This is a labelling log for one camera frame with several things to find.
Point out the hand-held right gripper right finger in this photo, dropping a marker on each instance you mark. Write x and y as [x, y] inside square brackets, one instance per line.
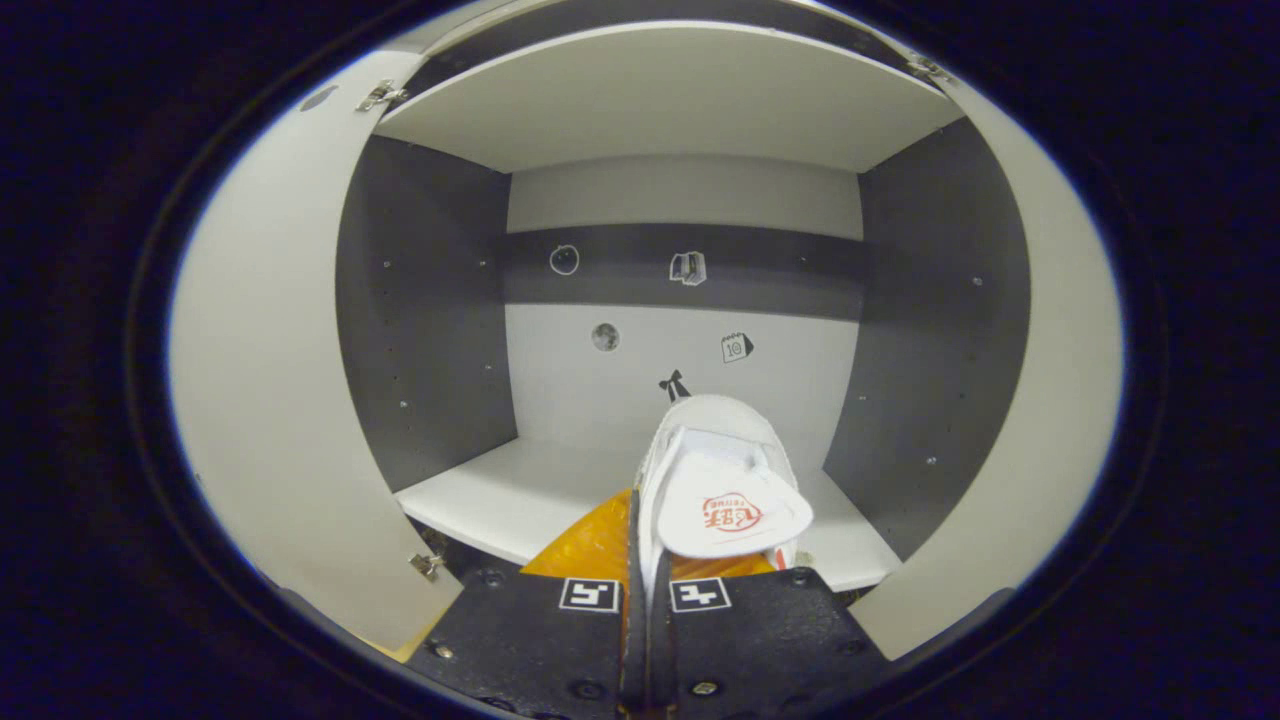
[760, 640]

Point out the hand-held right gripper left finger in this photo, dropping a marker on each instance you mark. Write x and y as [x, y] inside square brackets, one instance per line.
[530, 640]

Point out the white canvas shoe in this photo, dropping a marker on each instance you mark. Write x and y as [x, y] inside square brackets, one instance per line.
[725, 480]

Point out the grey shoe cabinet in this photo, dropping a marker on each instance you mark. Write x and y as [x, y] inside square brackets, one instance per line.
[680, 340]

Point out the grey shoe cabinet door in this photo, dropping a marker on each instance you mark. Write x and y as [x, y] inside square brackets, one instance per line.
[270, 400]
[1030, 400]

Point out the metal door hinge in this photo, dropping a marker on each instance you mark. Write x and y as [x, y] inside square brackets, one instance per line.
[428, 566]
[381, 95]
[928, 68]

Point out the white cabinet shelf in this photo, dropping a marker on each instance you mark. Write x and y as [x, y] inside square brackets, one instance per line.
[520, 500]
[670, 95]

